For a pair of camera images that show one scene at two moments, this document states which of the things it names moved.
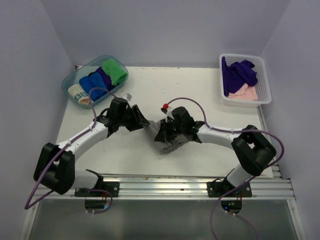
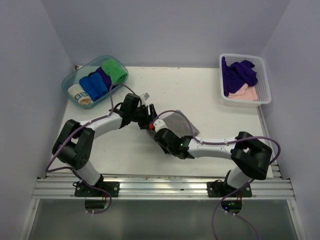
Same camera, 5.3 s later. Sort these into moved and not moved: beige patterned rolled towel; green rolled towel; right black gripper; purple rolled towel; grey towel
Moved: right black gripper; grey towel
Not moved: beige patterned rolled towel; purple rolled towel; green rolled towel
